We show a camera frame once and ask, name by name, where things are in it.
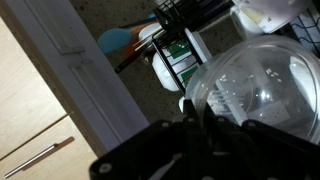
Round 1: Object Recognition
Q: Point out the blue spatula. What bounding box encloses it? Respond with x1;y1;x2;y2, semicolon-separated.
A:
97;27;134;55

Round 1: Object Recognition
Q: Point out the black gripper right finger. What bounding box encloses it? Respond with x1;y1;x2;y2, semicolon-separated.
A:
203;103;320;168

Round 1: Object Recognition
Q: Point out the utensil holder caddy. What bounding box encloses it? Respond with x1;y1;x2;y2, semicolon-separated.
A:
138;22;213;95

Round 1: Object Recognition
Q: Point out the metal cabinet door handle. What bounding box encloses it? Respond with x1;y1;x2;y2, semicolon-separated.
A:
3;143;59;179

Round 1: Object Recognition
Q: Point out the white mug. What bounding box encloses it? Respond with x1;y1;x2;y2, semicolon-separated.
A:
229;5;268;41
233;0;313;34

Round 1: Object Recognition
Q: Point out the black wire dish rack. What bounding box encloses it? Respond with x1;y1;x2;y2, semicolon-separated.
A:
151;0;320;54

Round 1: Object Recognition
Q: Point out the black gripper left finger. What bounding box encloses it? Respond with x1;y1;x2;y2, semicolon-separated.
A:
89;99;203;180

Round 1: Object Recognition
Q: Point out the black kitchen utensil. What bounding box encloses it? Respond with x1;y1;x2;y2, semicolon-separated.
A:
114;46;151;75

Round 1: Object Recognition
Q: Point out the red spatula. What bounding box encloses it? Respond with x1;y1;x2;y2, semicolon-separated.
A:
123;21;154;63

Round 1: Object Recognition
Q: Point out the wooden wall cabinet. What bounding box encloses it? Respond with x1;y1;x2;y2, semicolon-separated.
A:
0;0;150;180

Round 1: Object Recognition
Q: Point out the clear plastic bowl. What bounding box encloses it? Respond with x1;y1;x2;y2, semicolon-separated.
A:
184;34;320;145

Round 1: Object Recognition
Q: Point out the small blue utensil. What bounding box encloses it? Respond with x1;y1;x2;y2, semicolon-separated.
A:
119;13;158;29

